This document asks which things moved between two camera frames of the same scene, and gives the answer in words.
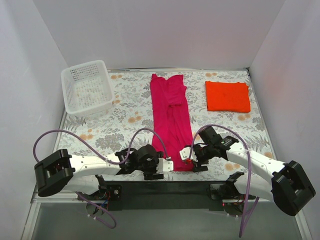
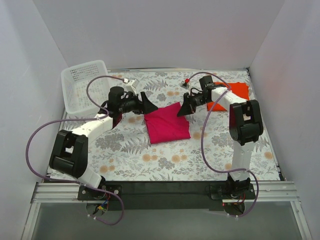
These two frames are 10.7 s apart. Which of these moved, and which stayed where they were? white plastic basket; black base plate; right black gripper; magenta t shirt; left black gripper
Moved: right black gripper; left black gripper; magenta t shirt
Stayed: white plastic basket; black base plate
